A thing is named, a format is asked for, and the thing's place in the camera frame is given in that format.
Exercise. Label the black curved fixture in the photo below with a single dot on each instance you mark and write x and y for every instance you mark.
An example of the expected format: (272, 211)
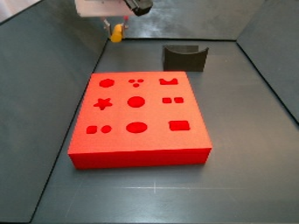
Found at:
(184, 58)

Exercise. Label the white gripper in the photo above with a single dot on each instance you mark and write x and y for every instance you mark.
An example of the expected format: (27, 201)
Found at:
(104, 8)

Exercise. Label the red shape-sorter block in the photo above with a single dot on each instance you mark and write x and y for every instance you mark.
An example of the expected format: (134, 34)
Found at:
(139, 120)

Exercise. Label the yellow oval cylinder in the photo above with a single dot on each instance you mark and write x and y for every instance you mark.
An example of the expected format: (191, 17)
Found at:
(116, 36)

